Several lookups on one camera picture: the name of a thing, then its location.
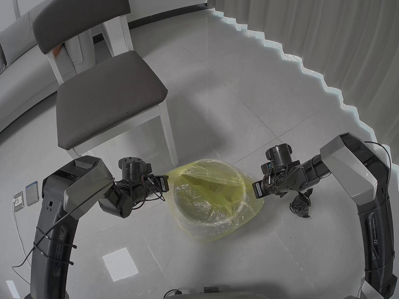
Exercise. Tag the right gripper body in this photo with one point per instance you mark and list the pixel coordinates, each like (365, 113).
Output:
(269, 187)

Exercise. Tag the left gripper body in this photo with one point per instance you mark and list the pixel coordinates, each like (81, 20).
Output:
(157, 185)

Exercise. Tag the yellow plastic bag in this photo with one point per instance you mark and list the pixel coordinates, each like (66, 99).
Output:
(254, 206)

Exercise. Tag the black plastic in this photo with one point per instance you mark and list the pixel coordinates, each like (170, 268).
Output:
(300, 210)

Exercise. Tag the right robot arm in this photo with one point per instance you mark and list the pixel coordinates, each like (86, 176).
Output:
(346, 167)

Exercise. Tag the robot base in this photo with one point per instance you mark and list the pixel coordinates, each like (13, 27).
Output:
(215, 294)

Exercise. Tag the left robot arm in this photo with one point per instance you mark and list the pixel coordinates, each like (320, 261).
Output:
(78, 182)

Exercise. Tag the white trash bin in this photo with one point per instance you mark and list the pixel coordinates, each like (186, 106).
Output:
(199, 212)

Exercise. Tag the grey and white chair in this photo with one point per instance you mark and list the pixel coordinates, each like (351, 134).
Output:
(109, 98)

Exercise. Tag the light grey sofa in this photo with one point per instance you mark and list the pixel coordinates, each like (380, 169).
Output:
(28, 73)

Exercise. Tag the white curtain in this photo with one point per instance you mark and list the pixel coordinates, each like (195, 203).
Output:
(311, 17)

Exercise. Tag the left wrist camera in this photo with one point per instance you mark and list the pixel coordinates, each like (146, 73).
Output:
(147, 169)

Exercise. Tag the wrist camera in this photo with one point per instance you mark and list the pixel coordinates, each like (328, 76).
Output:
(147, 169)
(267, 168)

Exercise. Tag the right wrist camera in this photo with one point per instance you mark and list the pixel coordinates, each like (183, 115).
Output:
(267, 168)

